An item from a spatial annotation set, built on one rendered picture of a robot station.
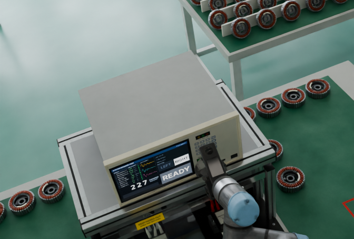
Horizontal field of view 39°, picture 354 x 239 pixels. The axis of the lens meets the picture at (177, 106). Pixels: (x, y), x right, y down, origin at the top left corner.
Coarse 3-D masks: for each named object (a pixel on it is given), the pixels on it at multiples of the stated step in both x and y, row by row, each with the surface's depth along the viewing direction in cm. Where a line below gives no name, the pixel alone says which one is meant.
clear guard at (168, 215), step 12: (168, 204) 164; (180, 204) 163; (144, 216) 162; (168, 216) 161; (180, 216) 160; (192, 216) 159; (120, 228) 160; (132, 228) 159; (144, 228) 159; (156, 228) 158; (168, 228) 157; (180, 228) 157; (192, 228) 156
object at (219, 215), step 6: (210, 204) 182; (210, 210) 180; (216, 210) 180; (222, 210) 176; (216, 216) 175; (222, 216) 175; (216, 222) 176; (222, 222) 173; (222, 228) 173; (222, 234) 175
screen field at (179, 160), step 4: (184, 156) 156; (188, 156) 157; (172, 160) 155; (176, 160) 156; (180, 160) 157; (184, 160) 157; (188, 160) 158; (164, 164) 155; (168, 164) 156; (172, 164) 157; (176, 164) 157; (160, 168) 156; (164, 168) 156
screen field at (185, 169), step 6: (174, 168) 158; (180, 168) 159; (186, 168) 160; (162, 174) 158; (168, 174) 159; (174, 174) 160; (180, 174) 161; (186, 174) 162; (162, 180) 159; (168, 180) 160
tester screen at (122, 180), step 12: (180, 144) 152; (156, 156) 152; (168, 156) 154; (180, 156) 156; (120, 168) 149; (132, 168) 151; (144, 168) 153; (156, 168) 155; (168, 168) 157; (120, 180) 152; (132, 180) 154; (156, 180) 158; (120, 192) 156; (144, 192) 160
